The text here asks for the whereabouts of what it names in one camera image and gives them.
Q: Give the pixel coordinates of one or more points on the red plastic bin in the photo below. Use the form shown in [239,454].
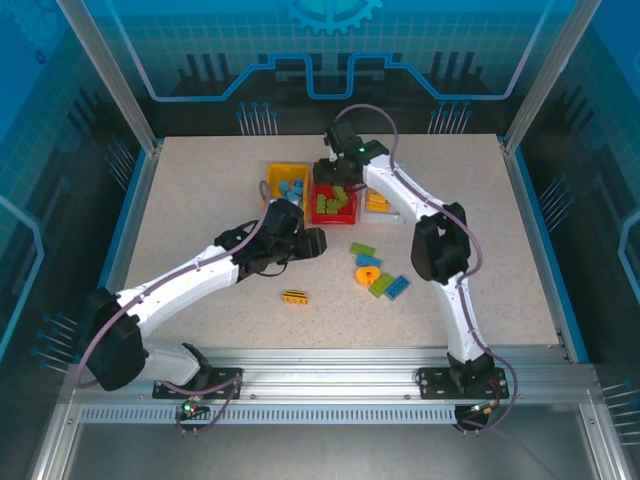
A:
[332,220]

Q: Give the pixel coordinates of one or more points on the orange lego brick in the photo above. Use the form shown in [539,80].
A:
[377,204]

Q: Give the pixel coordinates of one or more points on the yellow plastic bin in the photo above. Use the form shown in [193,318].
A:
[274,175]

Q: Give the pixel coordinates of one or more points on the white plastic bin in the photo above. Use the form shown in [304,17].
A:
[380,218]

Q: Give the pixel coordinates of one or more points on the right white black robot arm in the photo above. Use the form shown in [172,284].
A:
[440,245]

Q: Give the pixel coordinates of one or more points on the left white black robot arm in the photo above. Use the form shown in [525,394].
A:
[175,285]

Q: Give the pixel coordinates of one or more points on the yellow black striped lego brick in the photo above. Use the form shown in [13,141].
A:
[295,296]

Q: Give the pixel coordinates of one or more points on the yellow round lego piece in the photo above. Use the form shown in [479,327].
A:
[374,277]

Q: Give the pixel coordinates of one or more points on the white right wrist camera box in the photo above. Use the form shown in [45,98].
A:
[332,154]

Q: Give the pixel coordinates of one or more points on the aluminium front rail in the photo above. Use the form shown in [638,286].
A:
[325,375]

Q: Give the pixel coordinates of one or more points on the aluminium frame post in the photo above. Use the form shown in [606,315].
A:
[550,75]
[110,75]

